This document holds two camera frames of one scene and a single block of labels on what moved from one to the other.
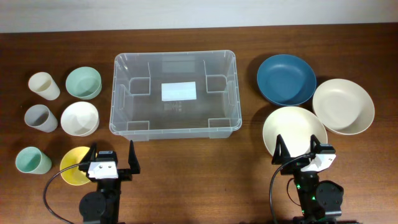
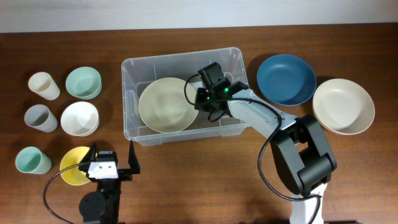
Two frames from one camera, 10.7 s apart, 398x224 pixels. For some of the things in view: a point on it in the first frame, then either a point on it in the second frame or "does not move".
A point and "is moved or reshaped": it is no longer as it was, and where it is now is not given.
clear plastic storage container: (180, 94) is moved or reshaped
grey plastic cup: (39, 117) does not move
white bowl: (79, 119) does not move
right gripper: (285, 155) -> (199, 101)
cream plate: (342, 106) does not move
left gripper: (126, 173) does not move
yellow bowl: (73, 175) does not move
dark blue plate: (286, 79) does not move
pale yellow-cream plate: (295, 125) is moved or reshaped
